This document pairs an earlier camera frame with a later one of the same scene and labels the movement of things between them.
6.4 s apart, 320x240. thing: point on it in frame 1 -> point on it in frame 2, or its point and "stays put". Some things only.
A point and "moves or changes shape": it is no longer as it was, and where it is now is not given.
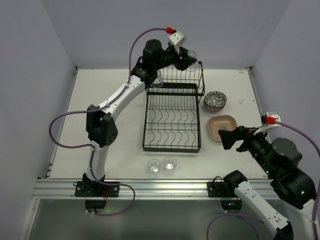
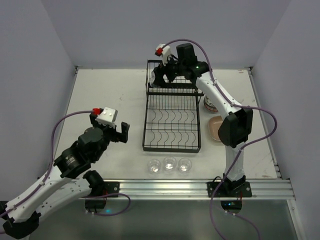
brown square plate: (220, 122) stays put
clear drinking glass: (170, 163) stays put
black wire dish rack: (171, 112) stays put
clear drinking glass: (195, 66) moves or changes shape
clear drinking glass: (154, 166) stays put
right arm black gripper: (241, 137) -> (164, 72)
